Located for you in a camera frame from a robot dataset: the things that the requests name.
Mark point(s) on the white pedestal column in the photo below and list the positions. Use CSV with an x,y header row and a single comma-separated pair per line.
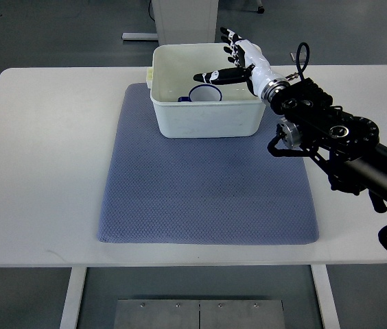
x,y
185,21

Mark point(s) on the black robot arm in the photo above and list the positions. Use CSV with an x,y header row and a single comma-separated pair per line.
x,y
344,146

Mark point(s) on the grey floor socket plate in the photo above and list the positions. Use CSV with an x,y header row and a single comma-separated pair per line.
x,y
299,57

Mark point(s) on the blue enamel mug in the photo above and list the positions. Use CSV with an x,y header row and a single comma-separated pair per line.
x,y
202,93

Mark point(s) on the grey foot bar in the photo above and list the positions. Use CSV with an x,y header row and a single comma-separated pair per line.
x,y
137,36

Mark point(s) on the white table leg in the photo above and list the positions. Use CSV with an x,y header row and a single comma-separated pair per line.
x,y
325,298
73,299

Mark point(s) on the white table left leg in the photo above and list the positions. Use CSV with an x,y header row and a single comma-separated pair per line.
x,y
73,299

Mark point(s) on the white table right leg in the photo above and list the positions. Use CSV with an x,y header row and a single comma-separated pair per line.
x,y
325,298

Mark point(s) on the metal base plate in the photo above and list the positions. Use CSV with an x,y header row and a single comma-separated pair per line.
x,y
199,314

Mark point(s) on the white plastic box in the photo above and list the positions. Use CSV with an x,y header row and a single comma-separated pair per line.
x,y
238,113

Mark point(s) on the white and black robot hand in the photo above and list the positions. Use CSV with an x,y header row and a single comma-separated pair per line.
x,y
249,67

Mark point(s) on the blue-grey textured mat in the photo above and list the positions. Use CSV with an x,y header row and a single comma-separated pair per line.
x,y
215,191

